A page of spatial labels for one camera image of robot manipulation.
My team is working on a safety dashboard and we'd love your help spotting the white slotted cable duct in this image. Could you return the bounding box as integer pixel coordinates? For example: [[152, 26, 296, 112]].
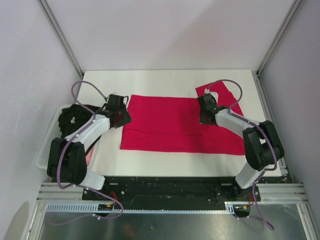
[[46, 202, 249, 215]]

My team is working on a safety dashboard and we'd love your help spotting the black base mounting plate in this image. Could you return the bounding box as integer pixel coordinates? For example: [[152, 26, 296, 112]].
[[82, 176, 261, 210]]

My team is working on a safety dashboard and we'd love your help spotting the white plastic laundry basket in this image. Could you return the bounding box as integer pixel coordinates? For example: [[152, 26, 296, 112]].
[[35, 104, 101, 171]]

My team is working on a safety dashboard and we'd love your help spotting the black t shirt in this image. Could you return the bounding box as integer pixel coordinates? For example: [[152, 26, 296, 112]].
[[51, 104, 110, 153]]

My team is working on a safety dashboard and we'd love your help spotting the pink garment in basket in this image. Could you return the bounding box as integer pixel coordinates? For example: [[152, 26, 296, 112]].
[[85, 147, 94, 166]]

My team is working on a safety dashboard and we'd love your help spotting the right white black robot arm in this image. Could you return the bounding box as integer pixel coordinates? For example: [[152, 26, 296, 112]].
[[197, 92, 285, 201]]

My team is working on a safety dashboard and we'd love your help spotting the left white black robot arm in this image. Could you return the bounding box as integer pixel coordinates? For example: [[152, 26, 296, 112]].
[[46, 94, 132, 200]]

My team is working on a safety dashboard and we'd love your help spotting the left aluminium frame post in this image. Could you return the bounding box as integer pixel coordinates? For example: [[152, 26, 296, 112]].
[[36, 0, 84, 80]]

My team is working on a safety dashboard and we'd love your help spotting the red t shirt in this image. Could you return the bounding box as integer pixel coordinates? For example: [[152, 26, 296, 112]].
[[120, 95, 245, 156]]

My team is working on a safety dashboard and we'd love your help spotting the aluminium frame post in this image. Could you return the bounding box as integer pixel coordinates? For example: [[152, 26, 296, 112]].
[[36, 0, 84, 80], [256, 0, 305, 76]]

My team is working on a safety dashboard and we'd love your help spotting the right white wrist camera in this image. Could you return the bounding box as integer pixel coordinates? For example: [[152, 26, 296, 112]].
[[204, 88, 219, 102]]

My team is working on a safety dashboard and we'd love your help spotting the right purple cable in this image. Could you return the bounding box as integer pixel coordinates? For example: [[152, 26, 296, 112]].
[[206, 79, 280, 231]]

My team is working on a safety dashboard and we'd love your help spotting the right aluminium frame post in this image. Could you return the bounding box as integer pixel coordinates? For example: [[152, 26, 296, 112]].
[[256, 0, 305, 76]]

